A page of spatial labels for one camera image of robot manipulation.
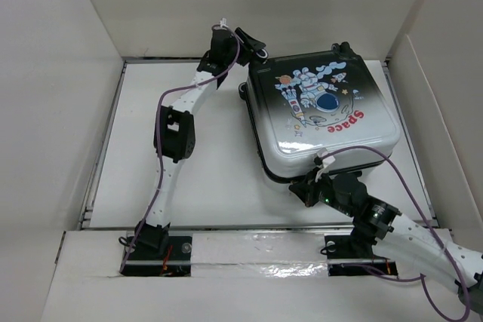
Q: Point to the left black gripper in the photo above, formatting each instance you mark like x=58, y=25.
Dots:
x=248, y=47

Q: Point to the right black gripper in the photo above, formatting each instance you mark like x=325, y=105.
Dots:
x=303, y=191

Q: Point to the black space-print kids suitcase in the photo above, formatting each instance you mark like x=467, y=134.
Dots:
x=301, y=104

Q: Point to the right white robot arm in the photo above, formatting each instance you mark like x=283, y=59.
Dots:
x=387, y=232

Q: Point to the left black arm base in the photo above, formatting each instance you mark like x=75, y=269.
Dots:
x=153, y=252

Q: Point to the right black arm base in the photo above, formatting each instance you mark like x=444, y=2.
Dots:
x=349, y=257

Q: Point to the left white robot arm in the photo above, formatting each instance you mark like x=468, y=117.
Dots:
x=174, y=130

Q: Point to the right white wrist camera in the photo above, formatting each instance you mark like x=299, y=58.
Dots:
x=324, y=161

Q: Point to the silver metal rail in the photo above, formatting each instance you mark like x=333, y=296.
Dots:
x=256, y=261

